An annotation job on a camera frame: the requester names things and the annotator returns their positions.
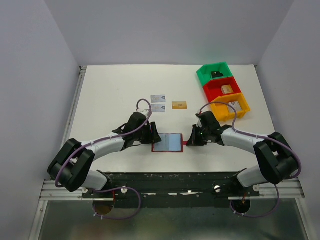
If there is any green plastic bin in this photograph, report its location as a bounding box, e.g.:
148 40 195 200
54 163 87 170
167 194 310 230
196 62 233 86

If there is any gold credit card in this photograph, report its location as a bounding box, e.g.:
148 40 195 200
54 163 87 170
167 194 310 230
171 101 188 110

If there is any red leather card holder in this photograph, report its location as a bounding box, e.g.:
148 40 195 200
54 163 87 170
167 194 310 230
151 133 184 153

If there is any tan box in red bin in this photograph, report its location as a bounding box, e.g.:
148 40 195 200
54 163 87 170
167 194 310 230
221 85 234 95

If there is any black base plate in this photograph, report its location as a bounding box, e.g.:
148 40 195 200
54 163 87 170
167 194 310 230
51 171 292 210

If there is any aluminium rail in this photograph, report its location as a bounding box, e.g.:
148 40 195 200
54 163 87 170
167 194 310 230
39 178 305 202
60 66 88 149

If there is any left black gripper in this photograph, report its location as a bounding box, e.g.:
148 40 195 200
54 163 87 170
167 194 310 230
134 122 162 144

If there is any black item in green bin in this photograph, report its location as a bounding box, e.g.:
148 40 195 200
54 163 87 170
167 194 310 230
211 71 224 79

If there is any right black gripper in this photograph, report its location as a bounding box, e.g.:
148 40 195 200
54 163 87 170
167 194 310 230
187 124 211 147

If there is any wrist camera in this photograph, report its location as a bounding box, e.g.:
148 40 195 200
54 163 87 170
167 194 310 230
195 113 203 128
136 108 150 117

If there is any yellow plastic bin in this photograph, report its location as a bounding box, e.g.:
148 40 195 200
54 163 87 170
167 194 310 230
210 93 251 122

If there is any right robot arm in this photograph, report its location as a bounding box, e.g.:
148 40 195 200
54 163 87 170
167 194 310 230
186 111 301 196

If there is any white box in yellow bin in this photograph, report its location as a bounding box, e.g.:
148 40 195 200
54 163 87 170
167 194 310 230
227 101 243 113

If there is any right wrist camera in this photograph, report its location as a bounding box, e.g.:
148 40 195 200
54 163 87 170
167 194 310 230
195 113 203 128

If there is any red plastic bin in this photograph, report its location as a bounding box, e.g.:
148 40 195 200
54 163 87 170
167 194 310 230
203 76 242 102

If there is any aluminium front rail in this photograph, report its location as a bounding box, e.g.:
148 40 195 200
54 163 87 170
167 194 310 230
39 178 305 202

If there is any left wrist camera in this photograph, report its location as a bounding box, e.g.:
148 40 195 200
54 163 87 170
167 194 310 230
136 108 150 117

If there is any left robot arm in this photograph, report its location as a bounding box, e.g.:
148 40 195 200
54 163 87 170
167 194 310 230
47 112 162 198

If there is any white VIP card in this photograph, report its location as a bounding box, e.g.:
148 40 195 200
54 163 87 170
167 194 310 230
151 104 166 113
150 94 166 103

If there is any aluminium left side rail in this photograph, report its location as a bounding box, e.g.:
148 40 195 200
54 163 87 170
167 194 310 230
60 66 88 149

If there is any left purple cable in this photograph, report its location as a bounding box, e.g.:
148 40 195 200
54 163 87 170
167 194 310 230
54 98 154 221

